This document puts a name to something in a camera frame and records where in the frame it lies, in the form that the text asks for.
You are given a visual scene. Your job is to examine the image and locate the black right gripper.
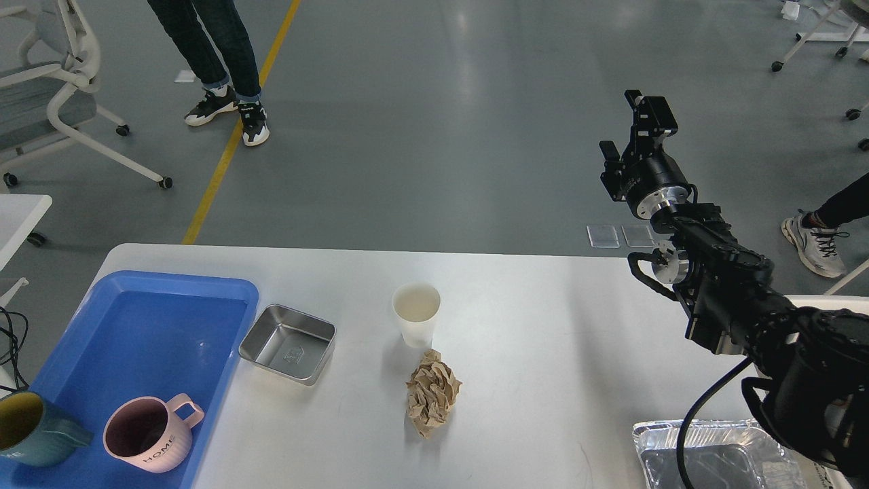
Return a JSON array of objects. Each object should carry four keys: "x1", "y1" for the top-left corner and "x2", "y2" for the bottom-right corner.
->
[{"x1": 599, "y1": 90, "x2": 691, "y2": 220}]

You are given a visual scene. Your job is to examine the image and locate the white paper cup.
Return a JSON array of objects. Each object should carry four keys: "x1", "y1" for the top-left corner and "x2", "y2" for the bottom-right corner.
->
[{"x1": 392, "y1": 282, "x2": 441, "y2": 348}]

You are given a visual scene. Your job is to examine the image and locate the square stainless steel tray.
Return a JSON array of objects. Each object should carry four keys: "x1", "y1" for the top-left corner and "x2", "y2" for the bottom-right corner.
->
[{"x1": 238, "y1": 304, "x2": 337, "y2": 386}]

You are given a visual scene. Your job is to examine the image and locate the pink mug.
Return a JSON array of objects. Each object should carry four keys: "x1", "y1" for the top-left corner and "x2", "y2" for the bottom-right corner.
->
[{"x1": 103, "y1": 393, "x2": 205, "y2": 473}]

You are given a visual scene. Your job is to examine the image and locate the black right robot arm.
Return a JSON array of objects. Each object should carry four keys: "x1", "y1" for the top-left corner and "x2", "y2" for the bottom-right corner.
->
[{"x1": 599, "y1": 90, "x2": 868, "y2": 482}]

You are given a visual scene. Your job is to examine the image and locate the clear plastic floor plate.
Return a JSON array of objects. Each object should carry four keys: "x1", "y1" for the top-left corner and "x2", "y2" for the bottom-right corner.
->
[
  {"x1": 586, "y1": 225, "x2": 621, "y2": 249},
  {"x1": 621, "y1": 225, "x2": 657, "y2": 249}
]

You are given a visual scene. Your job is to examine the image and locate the white chair legs with castors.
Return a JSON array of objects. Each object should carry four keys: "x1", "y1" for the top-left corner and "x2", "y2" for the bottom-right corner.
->
[{"x1": 771, "y1": 0, "x2": 869, "y2": 151}]

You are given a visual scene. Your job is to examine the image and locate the beige plastic bin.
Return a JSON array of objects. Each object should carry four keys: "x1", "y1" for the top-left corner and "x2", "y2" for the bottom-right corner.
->
[{"x1": 786, "y1": 295, "x2": 869, "y2": 315}]

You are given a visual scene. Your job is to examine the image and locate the crumpled brown paper ball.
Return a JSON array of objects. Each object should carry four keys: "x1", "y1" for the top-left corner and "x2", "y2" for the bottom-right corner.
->
[{"x1": 406, "y1": 348, "x2": 462, "y2": 439}]

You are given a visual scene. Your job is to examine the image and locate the aluminium foil tray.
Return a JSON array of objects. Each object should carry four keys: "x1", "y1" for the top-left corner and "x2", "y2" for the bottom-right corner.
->
[{"x1": 632, "y1": 420, "x2": 807, "y2": 488}]

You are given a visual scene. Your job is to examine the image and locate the person in black shirt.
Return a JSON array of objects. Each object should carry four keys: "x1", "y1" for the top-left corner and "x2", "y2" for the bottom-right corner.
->
[{"x1": 148, "y1": 1, "x2": 270, "y2": 147}]

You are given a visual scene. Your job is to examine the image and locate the blue plastic tray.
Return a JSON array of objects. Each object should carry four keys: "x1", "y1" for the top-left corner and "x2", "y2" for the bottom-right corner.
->
[{"x1": 2, "y1": 270, "x2": 259, "y2": 488}]

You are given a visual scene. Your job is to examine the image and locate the grey office chair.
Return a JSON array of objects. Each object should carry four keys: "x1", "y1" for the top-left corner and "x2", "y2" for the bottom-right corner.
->
[{"x1": 1, "y1": 1, "x2": 173, "y2": 194}]

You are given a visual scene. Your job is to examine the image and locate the white side table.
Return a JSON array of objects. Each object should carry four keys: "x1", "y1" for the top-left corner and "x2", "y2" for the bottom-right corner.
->
[{"x1": 1, "y1": 193, "x2": 52, "y2": 270}]

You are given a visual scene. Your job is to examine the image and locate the teal and yellow mug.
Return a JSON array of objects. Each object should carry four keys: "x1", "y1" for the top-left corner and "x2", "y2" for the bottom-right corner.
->
[{"x1": 1, "y1": 392, "x2": 94, "y2": 467}]

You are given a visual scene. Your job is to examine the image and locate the black cables at left edge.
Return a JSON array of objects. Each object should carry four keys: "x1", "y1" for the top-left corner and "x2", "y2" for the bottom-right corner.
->
[{"x1": 0, "y1": 307, "x2": 31, "y2": 395}]

